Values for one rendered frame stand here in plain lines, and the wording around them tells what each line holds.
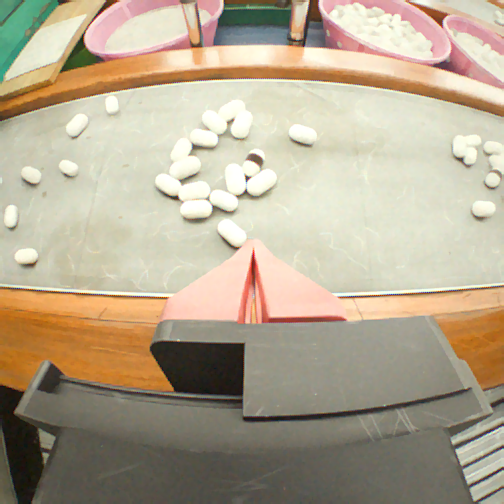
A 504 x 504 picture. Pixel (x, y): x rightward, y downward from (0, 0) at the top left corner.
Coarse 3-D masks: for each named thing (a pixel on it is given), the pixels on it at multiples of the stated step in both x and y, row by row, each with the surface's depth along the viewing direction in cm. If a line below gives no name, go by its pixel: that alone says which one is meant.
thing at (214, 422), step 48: (48, 384) 4; (96, 384) 4; (48, 432) 4; (96, 432) 3; (144, 432) 3; (192, 432) 3; (240, 432) 3; (288, 432) 3; (336, 432) 3; (384, 432) 3
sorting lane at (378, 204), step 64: (0, 128) 30; (64, 128) 29; (128, 128) 28; (192, 128) 28; (256, 128) 28; (320, 128) 28; (384, 128) 28; (448, 128) 29; (0, 192) 27; (64, 192) 26; (128, 192) 26; (320, 192) 26; (384, 192) 26; (448, 192) 26; (0, 256) 24; (64, 256) 24; (128, 256) 24; (192, 256) 24; (320, 256) 24; (384, 256) 24; (448, 256) 24
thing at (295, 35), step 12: (180, 0) 23; (192, 0) 23; (300, 0) 23; (312, 0) 23; (192, 12) 24; (300, 12) 24; (192, 24) 26; (300, 24) 26; (192, 36) 28; (288, 36) 29; (300, 36) 28
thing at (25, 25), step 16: (32, 0) 29; (48, 0) 32; (64, 0) 42; (16, 16) 27; (32, 16) 30; (48, 16) 34; (0, 32) 25; (16, 32) 28; (32, 32) 32; (0, 48) 26; (16, 48) 30; (0, 64) 27; (0, 80) 29
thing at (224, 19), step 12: (288, 0) 38; (228, 12) 40; (240, 12) 41; (252, 12) 41; (264, 12) 41; (276, 12) 41; (288, 12) 40; (228, 24) 43; (276, 24) 43; (288, 24) 43
